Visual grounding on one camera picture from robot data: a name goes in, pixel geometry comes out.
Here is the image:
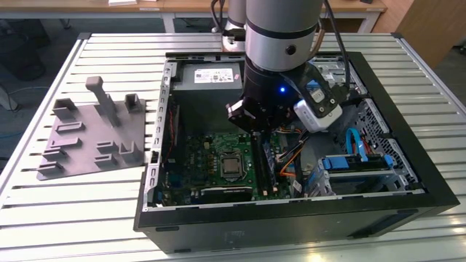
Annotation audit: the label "grey power supply unit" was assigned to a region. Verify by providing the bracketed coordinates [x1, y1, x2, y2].
[171, 63, 245, 135]

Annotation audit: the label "metal optical drive cage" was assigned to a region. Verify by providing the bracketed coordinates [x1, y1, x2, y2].
[312, 58, 368, 110]

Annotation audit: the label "green motherboard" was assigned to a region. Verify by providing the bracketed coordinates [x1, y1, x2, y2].
[159, 132, 294, 207]

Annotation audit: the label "silver CPU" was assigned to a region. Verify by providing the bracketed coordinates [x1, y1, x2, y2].
[222, 158, 244, 174]

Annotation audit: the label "CPU socket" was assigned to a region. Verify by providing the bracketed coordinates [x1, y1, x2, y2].
[218, 150, 246, 182]

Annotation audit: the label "hard disk in blue carrier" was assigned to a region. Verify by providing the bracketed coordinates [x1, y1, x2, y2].
[322, 154, 396, 172]

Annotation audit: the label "black graphics card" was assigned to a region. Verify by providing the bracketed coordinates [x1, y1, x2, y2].
[200, 186, 256, 203]

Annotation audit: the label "metal disk bay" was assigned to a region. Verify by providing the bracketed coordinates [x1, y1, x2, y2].
[302, 163, 428, 198]

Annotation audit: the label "wooden cabinet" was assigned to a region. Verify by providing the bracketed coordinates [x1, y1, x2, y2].
[396, 0, 466, 70]

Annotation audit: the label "grey parts rack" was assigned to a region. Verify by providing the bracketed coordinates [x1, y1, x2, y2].
[35, 76, 154, 181]

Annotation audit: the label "black PC case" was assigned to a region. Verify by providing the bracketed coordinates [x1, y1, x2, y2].
[133, 51, 461, 253]

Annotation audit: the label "wooden desk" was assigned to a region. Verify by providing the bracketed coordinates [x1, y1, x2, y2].
[0, 0, 389, 34]

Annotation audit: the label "black office chair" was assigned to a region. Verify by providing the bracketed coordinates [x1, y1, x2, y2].
[0, 19, 50, 81]

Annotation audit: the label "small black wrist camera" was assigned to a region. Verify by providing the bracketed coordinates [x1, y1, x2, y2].
[225, 98, 257, 129]

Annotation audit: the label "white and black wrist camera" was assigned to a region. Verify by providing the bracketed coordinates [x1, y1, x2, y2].
[288, 63, 344, 134]

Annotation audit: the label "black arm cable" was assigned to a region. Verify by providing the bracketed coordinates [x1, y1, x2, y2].
[324, 0, 360, 95]

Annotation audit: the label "blue flat data cable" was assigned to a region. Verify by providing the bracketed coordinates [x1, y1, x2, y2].
[345, 127, 369, 162]

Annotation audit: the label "orange and red wires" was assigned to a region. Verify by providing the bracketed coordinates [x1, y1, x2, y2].
[277, 146, 305, 180]

